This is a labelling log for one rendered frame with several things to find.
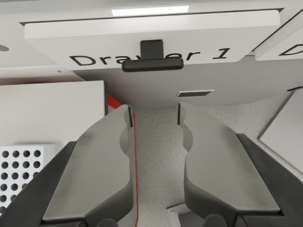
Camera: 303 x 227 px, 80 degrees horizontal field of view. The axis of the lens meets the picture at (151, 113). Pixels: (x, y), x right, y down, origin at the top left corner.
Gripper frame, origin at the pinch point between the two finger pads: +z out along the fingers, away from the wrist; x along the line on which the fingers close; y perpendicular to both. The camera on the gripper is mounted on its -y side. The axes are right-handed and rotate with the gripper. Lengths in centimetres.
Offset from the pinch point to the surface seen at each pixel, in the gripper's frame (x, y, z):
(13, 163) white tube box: -25.5, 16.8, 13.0
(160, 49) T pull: 1.1, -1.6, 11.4
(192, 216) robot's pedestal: 18, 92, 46
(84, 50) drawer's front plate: -8.7, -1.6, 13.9
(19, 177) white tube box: -24.1, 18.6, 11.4
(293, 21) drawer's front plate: 17.1, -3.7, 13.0
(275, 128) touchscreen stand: 71, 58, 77
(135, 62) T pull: -1.9, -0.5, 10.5
